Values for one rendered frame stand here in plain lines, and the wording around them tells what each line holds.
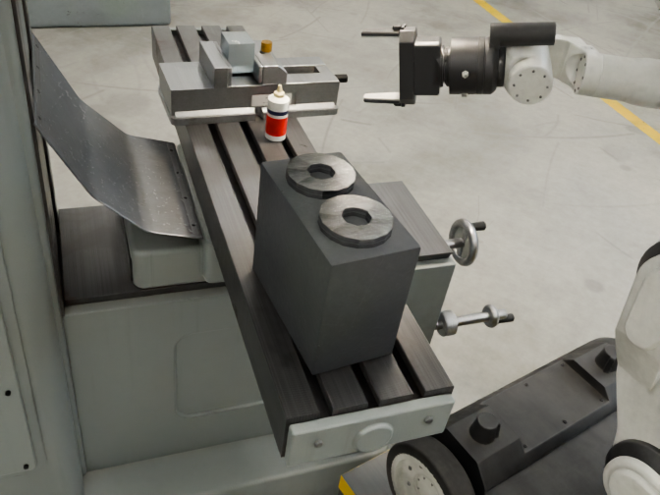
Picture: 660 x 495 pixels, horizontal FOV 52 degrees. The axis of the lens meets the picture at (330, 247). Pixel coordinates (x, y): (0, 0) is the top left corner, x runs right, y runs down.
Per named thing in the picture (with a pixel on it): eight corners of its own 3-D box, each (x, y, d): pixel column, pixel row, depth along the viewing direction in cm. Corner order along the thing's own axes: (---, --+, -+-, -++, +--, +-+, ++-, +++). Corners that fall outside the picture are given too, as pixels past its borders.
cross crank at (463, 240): (462, 244, 173) (473, 206, 166) (483, 274, 165) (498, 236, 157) (406, 250, 168) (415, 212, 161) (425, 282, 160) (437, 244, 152)
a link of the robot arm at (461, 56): (404, 94, 116) (474, 94, 114) (398, 115, 108) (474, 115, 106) (403, 19, 110) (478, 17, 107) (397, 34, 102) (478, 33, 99)
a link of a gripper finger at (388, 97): (362, 98, 112) (400, 98, 110) (365, 91, 114) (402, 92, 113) (362, 108, 112) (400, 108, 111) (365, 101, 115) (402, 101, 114)
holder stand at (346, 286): (324, 253, 106) (343, 141, 93) (393, 354, 91) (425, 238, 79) (251, 268, 101) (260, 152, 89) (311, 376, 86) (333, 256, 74)
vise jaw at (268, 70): (267, 57, 143) (269, 39, 141) (286, 83, 135) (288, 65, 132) (240, 58, 141) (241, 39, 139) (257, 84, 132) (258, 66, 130)
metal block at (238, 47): (245, 59, 138) (247, 30, 134) (253, 72, 134) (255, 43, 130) (220, 60, 136) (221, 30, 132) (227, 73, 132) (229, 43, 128)
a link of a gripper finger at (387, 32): (363, 32, 109) (402, 32, 108) (360, 38, 106) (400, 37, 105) (362, 23, 108) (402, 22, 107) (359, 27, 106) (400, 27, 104)
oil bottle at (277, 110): (282, 131, 134) (287, 79, 127) (288, 141, 131) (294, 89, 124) (262, 132, 133) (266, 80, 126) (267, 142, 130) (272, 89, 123)
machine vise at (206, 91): (314, 82, 153) (320, 35, 146) (339, 114, 142) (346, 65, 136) (157, 90, 140) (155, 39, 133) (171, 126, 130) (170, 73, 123)
